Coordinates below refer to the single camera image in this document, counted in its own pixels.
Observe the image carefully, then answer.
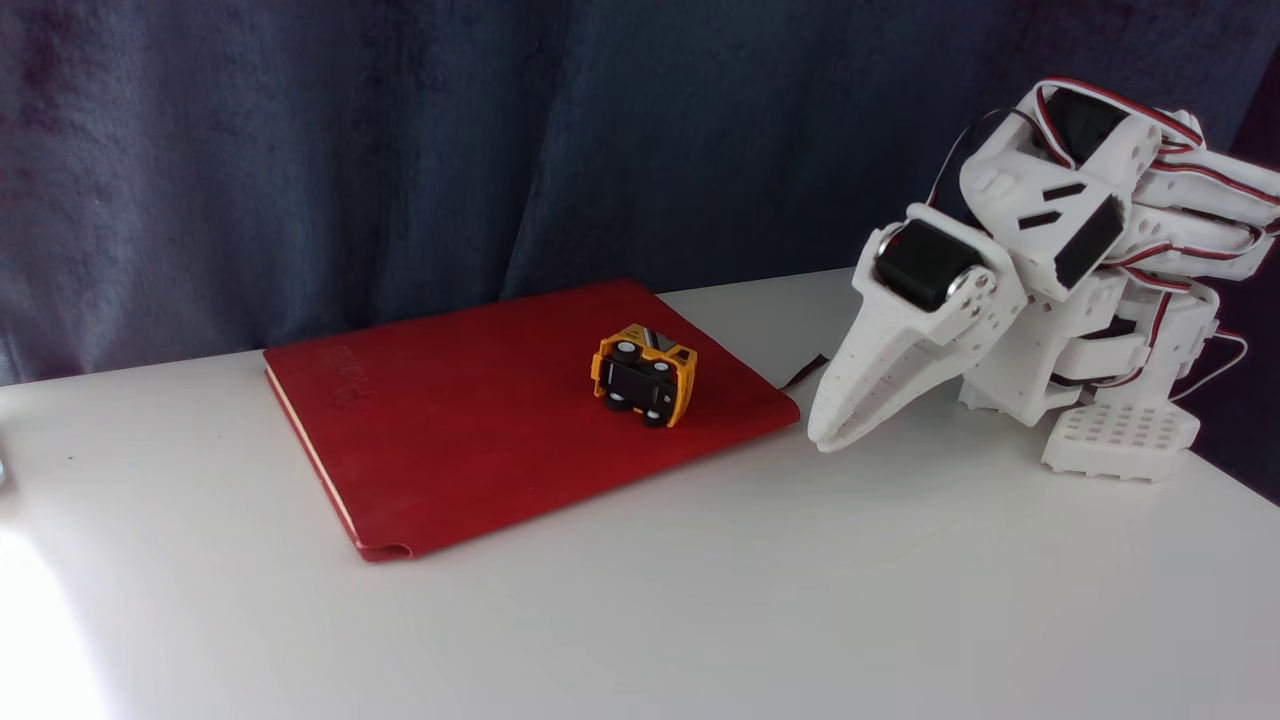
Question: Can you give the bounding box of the yellow toy truck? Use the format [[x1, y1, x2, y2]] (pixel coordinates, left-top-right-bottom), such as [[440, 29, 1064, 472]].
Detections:
[[590, 323, 699, 429]]

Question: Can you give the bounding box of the red notebook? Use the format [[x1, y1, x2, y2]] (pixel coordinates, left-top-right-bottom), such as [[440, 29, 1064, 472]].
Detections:
[[263, 278, 830, 563]]

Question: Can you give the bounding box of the dark blue curtain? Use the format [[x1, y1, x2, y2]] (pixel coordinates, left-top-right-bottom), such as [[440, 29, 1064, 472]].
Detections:
[[0, 0, 1280, 506]]

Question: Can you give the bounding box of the red white black servo cable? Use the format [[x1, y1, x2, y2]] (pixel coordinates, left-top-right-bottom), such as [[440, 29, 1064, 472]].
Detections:
[[1090, 265, 1173, 391]]

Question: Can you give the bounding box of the thin white cable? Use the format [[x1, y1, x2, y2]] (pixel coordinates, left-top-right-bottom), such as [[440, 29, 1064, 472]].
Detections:
[[1168, 328, 1251, 403]]

